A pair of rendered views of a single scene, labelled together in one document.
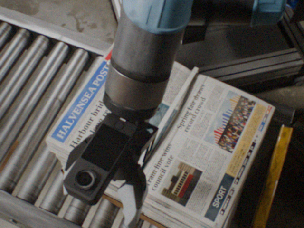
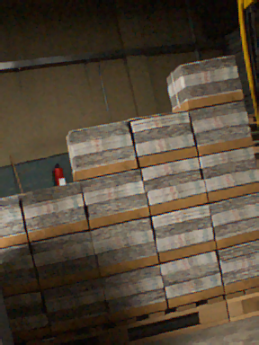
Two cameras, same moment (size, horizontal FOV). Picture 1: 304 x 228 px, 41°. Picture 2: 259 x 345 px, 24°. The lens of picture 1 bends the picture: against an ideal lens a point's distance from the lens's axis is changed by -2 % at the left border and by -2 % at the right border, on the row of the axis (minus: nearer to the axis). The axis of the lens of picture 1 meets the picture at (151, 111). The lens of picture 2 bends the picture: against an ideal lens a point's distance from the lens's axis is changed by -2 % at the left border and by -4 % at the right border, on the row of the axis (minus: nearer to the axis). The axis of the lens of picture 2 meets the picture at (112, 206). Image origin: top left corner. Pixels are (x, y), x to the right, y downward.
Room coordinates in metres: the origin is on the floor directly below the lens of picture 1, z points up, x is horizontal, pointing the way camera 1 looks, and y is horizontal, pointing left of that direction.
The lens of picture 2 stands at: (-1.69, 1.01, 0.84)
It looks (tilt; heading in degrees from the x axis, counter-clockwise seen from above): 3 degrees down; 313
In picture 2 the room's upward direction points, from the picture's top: 12 degrees counter-clockwise
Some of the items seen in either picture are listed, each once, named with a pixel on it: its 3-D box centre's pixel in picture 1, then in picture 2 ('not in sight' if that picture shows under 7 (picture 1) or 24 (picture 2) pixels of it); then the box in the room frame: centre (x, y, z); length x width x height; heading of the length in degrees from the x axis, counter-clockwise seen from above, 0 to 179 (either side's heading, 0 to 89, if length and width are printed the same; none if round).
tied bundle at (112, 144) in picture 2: not in sight; (100, 153); (0.42, -1.22, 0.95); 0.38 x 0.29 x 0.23; 139
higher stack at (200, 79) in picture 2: not in sight; (224, 188); (0.02, -1.66, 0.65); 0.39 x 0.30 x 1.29; 139
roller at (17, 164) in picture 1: (45, 117); not in sight; (0.50, 0.28, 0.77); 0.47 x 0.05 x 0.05; 160
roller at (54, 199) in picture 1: (89, 134); not in sight; (0.46, 0.16, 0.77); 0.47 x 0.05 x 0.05; 160
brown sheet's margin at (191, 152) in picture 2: not in sight; (161, 158); (0.22, -1.43, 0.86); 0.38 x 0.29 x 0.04; 140
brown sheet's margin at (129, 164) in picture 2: not in sight; (102, 170); (0.42, -1.21, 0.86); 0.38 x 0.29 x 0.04; 139
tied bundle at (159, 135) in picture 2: not in sight; (156, 141); (0.22, -1.43, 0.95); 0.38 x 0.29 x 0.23; 140
